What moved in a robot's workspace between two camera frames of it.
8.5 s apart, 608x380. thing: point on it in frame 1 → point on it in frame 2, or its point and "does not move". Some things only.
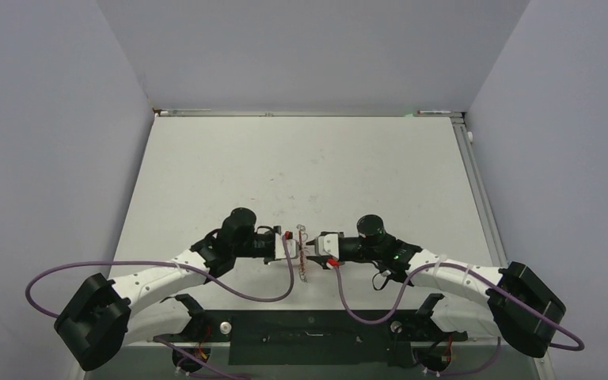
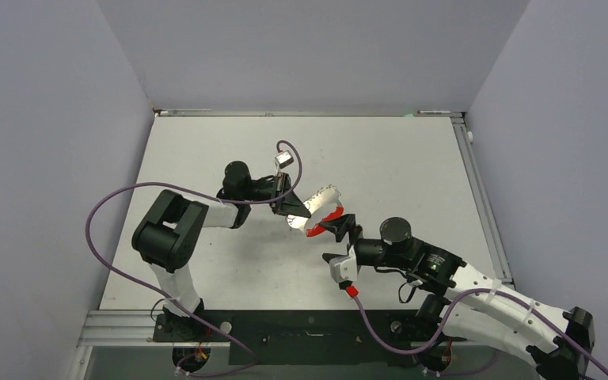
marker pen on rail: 432,112 does not move
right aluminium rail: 483,205 does not move
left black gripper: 271,233 → 289,204
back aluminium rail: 302,112 does not move
